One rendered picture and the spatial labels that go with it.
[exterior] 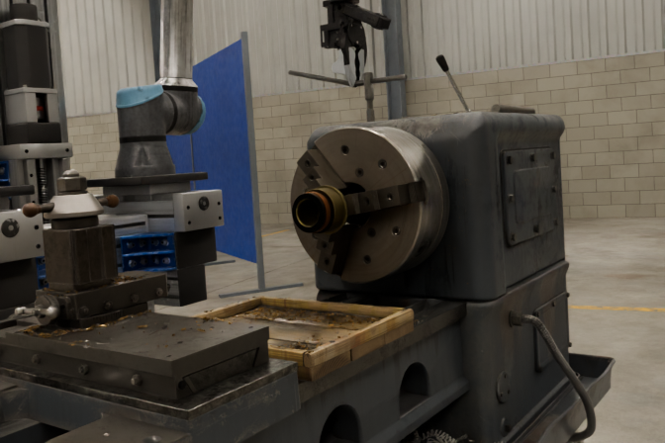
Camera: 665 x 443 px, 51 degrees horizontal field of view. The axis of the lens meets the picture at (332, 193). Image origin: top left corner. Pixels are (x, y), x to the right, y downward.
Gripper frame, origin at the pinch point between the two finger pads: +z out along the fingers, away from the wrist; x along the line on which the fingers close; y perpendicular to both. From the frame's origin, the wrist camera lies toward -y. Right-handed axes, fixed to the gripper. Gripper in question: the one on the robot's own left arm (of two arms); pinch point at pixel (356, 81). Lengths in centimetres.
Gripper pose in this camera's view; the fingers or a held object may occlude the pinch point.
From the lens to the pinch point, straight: 165.0
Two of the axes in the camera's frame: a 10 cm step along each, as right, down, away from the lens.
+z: 0.6, 10.0, 0.5
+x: -5.8, 0.8, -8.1
